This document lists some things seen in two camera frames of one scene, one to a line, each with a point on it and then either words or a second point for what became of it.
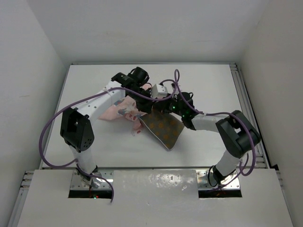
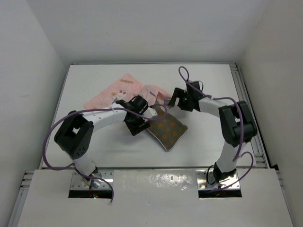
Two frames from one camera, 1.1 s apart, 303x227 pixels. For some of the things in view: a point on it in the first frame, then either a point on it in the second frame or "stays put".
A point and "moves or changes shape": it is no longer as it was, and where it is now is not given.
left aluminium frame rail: (19, 205) stays put
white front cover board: (159, 198) stays put
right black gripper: (160, 105) → (178, 97)
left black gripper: (146, 107) → (134, 129)
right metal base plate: (230, 182) stays put
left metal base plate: (106, 180) stays put
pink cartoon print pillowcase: (126, 108) moves or changes shape
